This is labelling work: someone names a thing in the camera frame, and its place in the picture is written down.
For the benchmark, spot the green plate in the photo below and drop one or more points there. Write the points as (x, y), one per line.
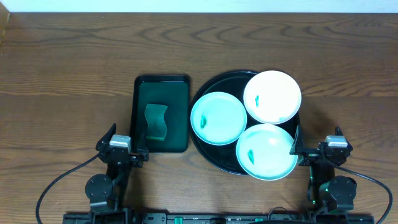
(218, 118)
(263, 151)

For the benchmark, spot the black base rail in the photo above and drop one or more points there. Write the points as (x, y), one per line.
(163, 218)

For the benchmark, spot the black round tray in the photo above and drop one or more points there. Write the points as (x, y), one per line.
(224, 157)

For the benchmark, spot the green scrubbing sponge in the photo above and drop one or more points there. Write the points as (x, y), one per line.
(156, 125)

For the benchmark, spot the black rectangular tray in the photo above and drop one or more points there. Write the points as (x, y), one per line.
(172, 91)

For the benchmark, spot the white plate top right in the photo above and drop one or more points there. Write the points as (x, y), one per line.
(272, 97)

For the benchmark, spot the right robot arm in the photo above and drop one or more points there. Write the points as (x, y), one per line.
(327, 190)

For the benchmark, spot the green plate bottom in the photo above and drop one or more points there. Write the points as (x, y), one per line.
(263, 151)

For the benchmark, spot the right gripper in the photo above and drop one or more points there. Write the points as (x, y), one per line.
(310, 154)

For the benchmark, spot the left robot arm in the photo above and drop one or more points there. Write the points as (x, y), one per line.
(106, 191)

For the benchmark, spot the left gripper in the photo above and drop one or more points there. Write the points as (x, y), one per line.
(121, 156)

